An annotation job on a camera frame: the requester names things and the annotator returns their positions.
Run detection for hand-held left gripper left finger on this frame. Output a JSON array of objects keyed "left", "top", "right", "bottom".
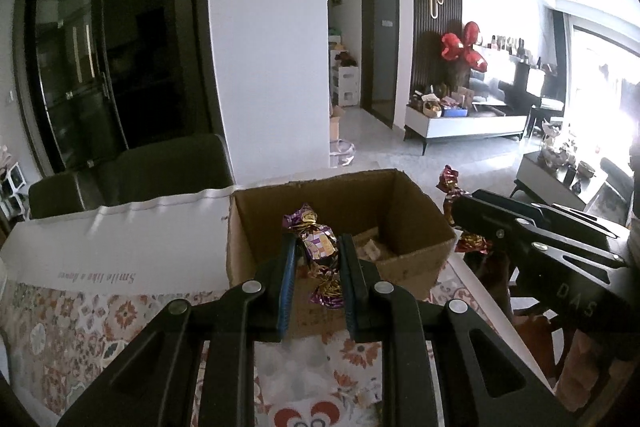
[{"left": 55, "top": 231, "right": 301, "bottom": 427}]

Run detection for dark sliding glass door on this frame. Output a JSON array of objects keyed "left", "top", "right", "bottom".
[{"left": 14, "top": 0, "right": 227, "bottom": 174}]

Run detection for dark coffee table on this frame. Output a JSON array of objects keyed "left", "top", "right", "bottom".
[{"left": 510, "top": 151, "right": 609, "bottom": 208}]

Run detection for white shelf unit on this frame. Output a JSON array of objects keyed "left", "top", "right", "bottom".
[{"left": 0, "top": 158, "right": 27, "bottom": 219}]

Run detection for person's right forearm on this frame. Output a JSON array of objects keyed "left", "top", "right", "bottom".
[{"left": 555, "top": 327, "right": 622, "bottom": 399}]

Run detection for black piano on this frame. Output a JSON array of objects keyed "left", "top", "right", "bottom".
[{"left": 514, "top": 61, "right": 567, "bottom": 114}]

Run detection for white corridor shelf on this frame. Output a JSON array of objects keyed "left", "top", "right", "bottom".
[{"left": 328, "top": 27, "right": 361, "bottom": 108}]

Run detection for red gold candy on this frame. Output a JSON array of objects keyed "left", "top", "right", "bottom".
[{"left": 435, "top": 165, "right": 494, "bottom": 256}]

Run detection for floral patterned tablecloth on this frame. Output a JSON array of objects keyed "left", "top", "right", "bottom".
[{"left": 0, "top": 186, "right": 551, "bottom": 427}]

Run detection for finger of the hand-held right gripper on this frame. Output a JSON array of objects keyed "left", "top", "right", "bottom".
[
  {"left": 472, "top": 189, "right": 631, "bottom": 241},
  {"left": 451, "top": 195, "right": 629, "bottom": 271}
]

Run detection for purple gold candy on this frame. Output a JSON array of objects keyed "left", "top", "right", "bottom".
[{"left": 282, "top": 203, "right": 347, "bottom": 311}]

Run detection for red balloons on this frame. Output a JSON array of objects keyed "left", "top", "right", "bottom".
[{"left": 439, "top": 20, "right": 491, "bottom": 74}]

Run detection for white television cabinet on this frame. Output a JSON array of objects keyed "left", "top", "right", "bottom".
[{"left": 402, "top": 98, "right": 529, "bottom": 156}]

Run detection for clear plastic bin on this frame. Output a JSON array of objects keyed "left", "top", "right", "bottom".
[{"left": 328, "top": 139, "right": 357, "bottom": 168}]

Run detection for grey interior door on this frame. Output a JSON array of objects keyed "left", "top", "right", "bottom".
[{"left": 360, "top": 0, "right": 400, "bottom": 130}]

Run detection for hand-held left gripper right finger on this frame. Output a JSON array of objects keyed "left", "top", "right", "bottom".
[{"left": 337, "top": 232, "right": 557, "bottom": 427}]

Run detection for brown paper snack packet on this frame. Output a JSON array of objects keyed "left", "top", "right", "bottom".
[{"left": 350, "top": 229, "right": 401, "bottom": 264}]

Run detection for small open cardboard box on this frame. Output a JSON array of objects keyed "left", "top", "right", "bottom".
[{"left": 328, "top": 105, "right": 347, "bottom": 144}]

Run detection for row of bottles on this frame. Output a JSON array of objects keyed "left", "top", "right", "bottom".
[{"left": 481, "top": 34, "right": 532, "bottom": 56}]

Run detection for dark slatted wall panel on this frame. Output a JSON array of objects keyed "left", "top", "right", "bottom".
[{"left": 409, "top": 0, "right": 464, "bottom": 108}]

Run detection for brown cardboard box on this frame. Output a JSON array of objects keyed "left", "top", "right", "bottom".
[{"left": 226, "top": 168, "right": 457, "bottom": 341}]

